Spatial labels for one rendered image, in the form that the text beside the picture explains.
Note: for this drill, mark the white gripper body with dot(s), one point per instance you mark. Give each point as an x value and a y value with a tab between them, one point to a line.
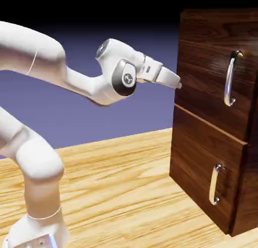
168	76

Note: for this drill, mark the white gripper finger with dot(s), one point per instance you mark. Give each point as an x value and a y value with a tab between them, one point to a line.
179	85

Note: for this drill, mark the dark wood cabinet door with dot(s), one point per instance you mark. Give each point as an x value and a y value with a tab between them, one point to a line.
193	161
203	80

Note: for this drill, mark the dark wood cabinet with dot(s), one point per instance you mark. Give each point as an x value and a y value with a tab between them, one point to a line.
250	171

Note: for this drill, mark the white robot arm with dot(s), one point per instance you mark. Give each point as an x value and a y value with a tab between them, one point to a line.
38	56

